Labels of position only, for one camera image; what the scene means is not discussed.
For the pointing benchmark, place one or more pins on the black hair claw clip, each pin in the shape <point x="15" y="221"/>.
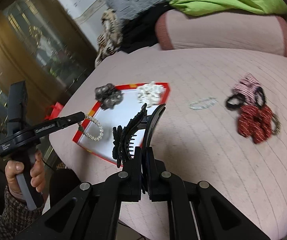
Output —
<point x="123" y="137"/>

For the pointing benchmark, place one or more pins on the grey metallic scrunchie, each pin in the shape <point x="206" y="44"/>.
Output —
<point x="108" y="96"/>

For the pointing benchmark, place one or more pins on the leopard print scrunchie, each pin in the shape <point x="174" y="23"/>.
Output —
<point x="277" y="125"/>

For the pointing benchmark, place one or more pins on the dark red dotted scrunchie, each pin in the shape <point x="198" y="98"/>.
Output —
<point x="255" y="122"/>

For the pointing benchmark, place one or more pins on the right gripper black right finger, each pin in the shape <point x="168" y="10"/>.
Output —
<point x="195" y="210"/>

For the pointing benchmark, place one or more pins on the white cherry print scrunchie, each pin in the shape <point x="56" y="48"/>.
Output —
<point x="150" y="93"/>

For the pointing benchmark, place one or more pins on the wooden glass door cabinet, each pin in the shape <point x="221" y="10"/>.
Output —
<point x="41" y="45"/>

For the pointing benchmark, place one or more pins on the red gift bag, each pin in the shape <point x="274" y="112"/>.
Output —
<point x="53" y="111"/>

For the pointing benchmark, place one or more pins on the pink bolster pillow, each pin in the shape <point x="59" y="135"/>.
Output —
<point x="175" y="30"/>

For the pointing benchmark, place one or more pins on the red box with white interior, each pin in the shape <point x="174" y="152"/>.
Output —
<point x="120" y="115"/>

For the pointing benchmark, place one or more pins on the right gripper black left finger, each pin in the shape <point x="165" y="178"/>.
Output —
<point x="90" y="211"/>

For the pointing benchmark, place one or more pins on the pink plaid scrunchie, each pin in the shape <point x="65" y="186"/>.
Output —
<point x="247" y="86"/>

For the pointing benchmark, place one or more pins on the pink quilted bed cover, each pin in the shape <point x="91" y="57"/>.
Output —
<point x="196" y="137"/>

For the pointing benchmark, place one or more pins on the leaf print cloth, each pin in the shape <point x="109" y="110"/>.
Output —
<point x="110" y="40"/>

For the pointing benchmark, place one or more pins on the checkered sleeve forearm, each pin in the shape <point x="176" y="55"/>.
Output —
<point x="16" y="216"/>

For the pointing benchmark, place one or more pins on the black garment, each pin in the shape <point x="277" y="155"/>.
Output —
<point x="140" y="32"/>

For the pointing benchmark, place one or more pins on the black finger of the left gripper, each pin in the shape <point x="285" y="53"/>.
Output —
<point x="66" y="121"/>

